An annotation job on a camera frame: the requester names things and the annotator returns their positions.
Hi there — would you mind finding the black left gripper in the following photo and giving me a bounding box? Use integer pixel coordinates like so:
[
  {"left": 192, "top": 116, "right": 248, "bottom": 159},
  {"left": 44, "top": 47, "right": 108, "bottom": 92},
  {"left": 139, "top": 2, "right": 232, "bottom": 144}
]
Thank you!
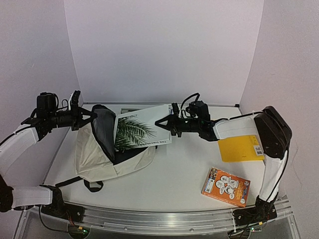
[{"left": 47, "top": 103, "right": 97, "bottom": 130}]

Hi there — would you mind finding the palm leaf cover book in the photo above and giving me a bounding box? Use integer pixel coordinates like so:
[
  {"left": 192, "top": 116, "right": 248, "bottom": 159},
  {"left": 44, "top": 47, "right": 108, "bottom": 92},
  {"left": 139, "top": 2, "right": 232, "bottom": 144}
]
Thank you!
[{"left": 114, "top": 105, "right": 172, "bottom": 151}]

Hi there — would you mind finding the cream white backpack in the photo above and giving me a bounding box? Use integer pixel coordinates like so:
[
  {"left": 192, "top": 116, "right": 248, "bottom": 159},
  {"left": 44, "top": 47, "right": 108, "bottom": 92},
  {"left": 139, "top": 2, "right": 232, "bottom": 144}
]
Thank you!
[{"left": 55, "top": 105, "right": 157, "bottom": 193}]

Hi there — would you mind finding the orange comic book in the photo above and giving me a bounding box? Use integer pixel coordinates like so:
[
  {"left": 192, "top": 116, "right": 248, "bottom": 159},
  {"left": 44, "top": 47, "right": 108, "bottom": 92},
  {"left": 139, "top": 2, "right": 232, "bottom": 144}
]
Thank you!
[{"left": 201, "top": 167, "right": 251, "bottom": 207}]

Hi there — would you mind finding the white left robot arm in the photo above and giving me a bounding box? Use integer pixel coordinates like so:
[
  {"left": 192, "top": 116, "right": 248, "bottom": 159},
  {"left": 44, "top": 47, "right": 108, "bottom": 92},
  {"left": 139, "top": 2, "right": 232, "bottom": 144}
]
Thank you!
[{"left": 0, "top": 106, "right": 97, "bottom": 217}]

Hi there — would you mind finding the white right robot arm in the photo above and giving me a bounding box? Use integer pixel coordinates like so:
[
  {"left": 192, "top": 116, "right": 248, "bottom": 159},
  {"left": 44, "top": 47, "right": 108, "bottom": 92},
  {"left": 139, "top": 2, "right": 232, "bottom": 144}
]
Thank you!
[{"left": 155, "top": 102, "right": 292, "bottom": 207}]

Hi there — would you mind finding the silver stapler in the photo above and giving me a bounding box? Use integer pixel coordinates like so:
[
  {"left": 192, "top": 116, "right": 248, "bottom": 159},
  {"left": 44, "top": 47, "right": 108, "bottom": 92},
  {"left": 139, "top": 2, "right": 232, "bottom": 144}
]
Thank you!
[{"left": 121, "top": 108, "right": 141, "bottom": 114}]

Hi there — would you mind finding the yellow paper folder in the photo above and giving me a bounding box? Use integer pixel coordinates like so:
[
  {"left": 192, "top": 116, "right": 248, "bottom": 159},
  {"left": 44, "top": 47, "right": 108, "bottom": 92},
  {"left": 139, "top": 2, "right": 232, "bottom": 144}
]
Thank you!
[{"left": 218, "top": 135, "right": 265, "bottom": 163}]

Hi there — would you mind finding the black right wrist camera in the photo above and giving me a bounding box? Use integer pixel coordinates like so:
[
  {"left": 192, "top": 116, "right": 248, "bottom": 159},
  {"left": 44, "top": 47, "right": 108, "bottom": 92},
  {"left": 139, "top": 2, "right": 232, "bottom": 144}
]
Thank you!
[{"left": 180, "top": 93, "right": 210, "bottom": 120}]

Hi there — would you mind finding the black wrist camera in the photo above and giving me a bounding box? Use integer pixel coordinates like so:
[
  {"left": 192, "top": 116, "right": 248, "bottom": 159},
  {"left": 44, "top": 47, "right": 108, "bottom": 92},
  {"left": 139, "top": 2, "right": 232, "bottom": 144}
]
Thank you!
[
  {"left": 180, "top": 93, "right": 210, "bottom": 120},
  {"left": 36, "top": 92, "right": 59, "bottom": 117}
]

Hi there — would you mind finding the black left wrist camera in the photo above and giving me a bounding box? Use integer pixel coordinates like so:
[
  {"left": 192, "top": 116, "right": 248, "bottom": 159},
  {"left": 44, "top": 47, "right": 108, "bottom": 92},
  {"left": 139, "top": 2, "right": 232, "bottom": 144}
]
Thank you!
[{"left": 36, "top": 92, "right": 59, "bottom": 117}]

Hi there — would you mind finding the aluminium front rail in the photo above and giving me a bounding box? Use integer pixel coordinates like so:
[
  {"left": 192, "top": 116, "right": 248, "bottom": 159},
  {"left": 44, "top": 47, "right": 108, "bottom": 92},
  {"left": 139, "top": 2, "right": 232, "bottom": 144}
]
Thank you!
[{"left": 40, "top": 199, "right": 301, "bottom": 239}]

